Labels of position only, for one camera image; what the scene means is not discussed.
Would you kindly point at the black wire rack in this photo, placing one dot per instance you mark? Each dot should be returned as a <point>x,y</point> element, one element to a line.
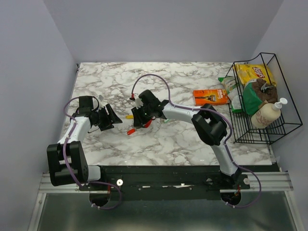
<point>289,121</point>

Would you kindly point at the cream lotion pump bottle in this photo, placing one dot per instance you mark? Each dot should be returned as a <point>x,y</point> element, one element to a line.
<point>268,113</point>

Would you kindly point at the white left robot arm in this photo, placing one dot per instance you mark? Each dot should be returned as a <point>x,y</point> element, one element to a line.
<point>66,159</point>

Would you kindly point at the orange razor box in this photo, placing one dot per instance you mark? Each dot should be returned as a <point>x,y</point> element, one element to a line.
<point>211,96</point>

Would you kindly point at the white green snack bag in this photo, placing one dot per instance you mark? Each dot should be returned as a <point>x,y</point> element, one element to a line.
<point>231,87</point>

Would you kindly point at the brown crumpled bag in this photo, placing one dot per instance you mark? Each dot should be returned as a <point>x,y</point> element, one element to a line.
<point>265,91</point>

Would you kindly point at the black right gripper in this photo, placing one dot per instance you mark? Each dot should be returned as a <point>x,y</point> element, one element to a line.
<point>137,120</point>

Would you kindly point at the red key tag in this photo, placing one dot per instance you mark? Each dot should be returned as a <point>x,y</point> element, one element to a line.
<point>131,131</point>

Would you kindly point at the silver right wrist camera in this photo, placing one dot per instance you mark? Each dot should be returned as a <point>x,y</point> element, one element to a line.
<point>138,102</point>

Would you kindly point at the yellow chips bag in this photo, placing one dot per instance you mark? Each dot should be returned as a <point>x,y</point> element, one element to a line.
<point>247,72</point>

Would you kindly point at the red handled steel key organizer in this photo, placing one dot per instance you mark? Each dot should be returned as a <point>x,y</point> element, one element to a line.
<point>147,124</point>

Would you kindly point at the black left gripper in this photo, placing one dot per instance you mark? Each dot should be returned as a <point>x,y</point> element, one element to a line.
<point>108,123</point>

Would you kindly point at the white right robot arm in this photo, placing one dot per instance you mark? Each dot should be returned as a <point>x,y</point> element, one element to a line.
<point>210,126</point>

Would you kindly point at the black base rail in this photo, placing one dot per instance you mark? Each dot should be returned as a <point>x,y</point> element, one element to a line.
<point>166,183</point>

